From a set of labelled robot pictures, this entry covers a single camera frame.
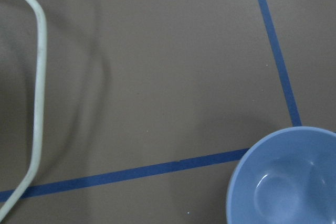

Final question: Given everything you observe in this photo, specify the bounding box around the blue bowl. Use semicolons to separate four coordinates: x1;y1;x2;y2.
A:
226;126;335;223

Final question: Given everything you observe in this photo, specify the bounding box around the white toaster cord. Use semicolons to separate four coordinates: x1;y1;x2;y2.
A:
0;0;48;217

